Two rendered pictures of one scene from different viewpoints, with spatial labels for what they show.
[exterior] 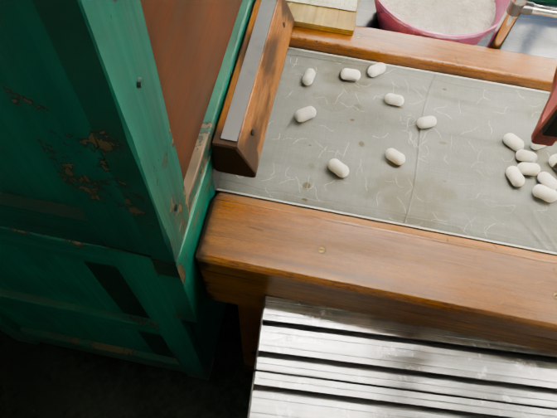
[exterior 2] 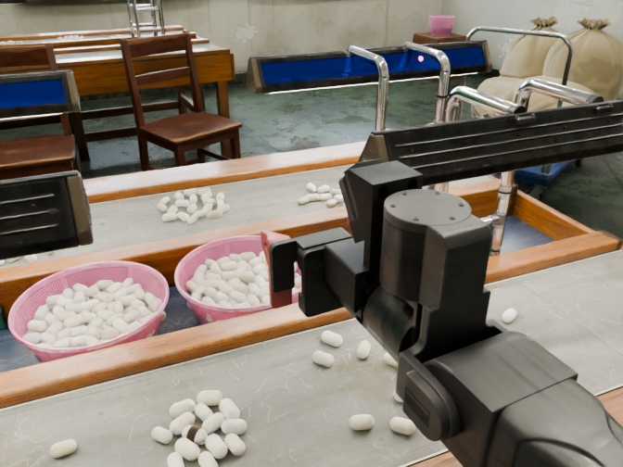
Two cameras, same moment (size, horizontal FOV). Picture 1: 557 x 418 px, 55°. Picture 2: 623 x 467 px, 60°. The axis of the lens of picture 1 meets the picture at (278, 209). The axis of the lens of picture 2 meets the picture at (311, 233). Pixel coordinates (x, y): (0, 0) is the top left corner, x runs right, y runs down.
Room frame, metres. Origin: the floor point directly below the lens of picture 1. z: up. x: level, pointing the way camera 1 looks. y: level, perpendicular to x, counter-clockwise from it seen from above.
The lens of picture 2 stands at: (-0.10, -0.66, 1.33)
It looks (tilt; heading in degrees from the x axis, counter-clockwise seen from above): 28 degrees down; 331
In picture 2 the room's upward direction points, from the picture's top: straight up
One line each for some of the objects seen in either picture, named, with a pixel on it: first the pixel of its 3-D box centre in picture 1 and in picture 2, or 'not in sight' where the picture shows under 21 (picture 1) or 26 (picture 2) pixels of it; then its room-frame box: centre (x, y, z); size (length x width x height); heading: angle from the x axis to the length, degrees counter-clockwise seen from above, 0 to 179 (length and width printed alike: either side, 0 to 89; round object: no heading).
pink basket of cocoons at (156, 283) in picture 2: not in sight; (96, 321); (0.77, -0.70, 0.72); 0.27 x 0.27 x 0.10
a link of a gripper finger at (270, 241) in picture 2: not in sight; (295, 254); (0.28, -0.86, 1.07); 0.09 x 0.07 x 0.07; 177
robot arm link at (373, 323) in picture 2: not in sight; (412, 316); (0.15, -0.88, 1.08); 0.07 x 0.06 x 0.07; 177
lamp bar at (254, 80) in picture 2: not in sight; (376, 63); (0.96, -1.43, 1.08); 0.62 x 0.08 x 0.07; 83
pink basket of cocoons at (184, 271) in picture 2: not in sight; (246, 288); (0.74, -0.98, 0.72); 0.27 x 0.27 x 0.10
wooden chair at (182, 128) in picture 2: not in sight; (187, 125); (2.72, -1.47, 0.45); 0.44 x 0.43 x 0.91; 107
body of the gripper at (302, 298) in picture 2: not in sight; (368, 283); (0.21, -0.89, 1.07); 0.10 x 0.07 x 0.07; 87
